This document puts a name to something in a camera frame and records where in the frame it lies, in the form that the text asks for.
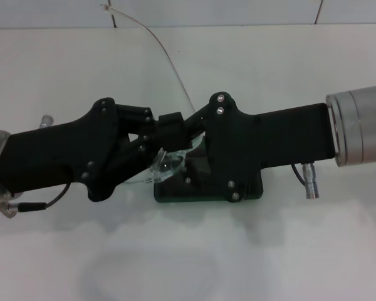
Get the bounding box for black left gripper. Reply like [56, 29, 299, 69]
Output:
[0, 97, 164, 203]

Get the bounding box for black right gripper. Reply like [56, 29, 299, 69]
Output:
[115, 92, 338, 203]

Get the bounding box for clear transparent glasses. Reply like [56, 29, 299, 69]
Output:
[99, 2, 205, 185]

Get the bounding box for green glasses case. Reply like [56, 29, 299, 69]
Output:
[152, 142, 264, 204]

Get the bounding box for left gripper cable with plug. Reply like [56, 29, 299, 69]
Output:
[0, 182, 72, 219]

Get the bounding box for gripper cable with plug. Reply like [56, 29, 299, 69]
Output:
[0, 182, 72, 219]
[290, 162, 321, 199]

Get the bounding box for right gripper cable with plug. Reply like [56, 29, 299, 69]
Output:
[290, 162, 321, 199]

